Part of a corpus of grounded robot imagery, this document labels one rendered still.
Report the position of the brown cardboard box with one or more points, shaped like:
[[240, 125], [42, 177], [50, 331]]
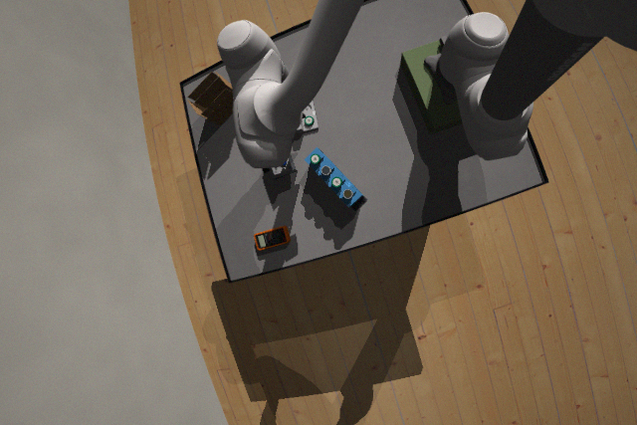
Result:
[[213, 100]]

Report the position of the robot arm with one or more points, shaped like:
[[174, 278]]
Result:
[[498, 76]]

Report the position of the orange digital multimeter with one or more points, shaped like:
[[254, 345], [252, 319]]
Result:
[[272, 238]]

